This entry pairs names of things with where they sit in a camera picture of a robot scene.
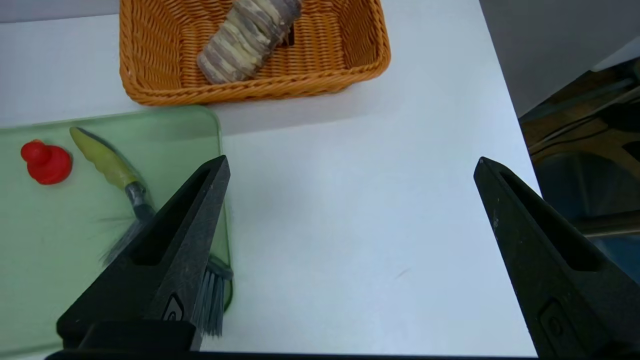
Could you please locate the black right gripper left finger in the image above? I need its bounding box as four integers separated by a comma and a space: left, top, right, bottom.
56, 155, 232, 351

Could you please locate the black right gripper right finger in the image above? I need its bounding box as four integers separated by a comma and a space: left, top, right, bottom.
473, 156, 640, 358

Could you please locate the swirled purple bread roll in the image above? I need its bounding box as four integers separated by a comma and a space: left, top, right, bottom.
196, 0, 303, 85

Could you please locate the orange wicker basket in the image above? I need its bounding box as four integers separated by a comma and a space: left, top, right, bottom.
119, 0, 392, 107

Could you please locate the dark furniture beside table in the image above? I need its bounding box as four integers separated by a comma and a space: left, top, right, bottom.
520, 60, 640, 281

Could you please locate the light green plastic tray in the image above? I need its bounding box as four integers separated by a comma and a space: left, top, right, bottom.
0, 105, 235, 358

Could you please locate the red rubber duck toy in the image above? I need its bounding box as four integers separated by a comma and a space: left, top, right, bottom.
20, 139, 74, 186

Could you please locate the black brush with green handle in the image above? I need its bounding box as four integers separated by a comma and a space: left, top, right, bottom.
69, 126, 234, 338

